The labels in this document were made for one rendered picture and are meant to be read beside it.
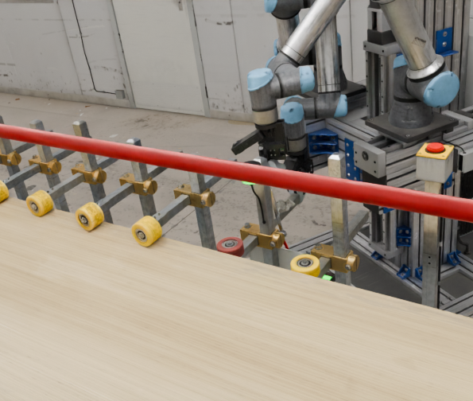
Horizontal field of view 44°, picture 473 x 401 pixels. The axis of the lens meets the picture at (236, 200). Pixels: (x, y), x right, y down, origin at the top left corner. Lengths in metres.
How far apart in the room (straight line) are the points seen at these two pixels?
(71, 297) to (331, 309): 0.71
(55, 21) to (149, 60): 1.19
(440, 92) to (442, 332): 0.79
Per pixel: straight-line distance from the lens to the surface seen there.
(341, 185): 0.23
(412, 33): 1.85
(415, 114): 2.08
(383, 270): 2.79
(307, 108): 2.04
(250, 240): 1.85
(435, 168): 1.49
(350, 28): 4.42
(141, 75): 5.71
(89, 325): 1.60
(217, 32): 5.00
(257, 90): 1.72
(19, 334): 1.66
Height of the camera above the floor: 1.86
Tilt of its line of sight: 29 degrees down
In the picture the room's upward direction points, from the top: 8 degrees counter-clockwise
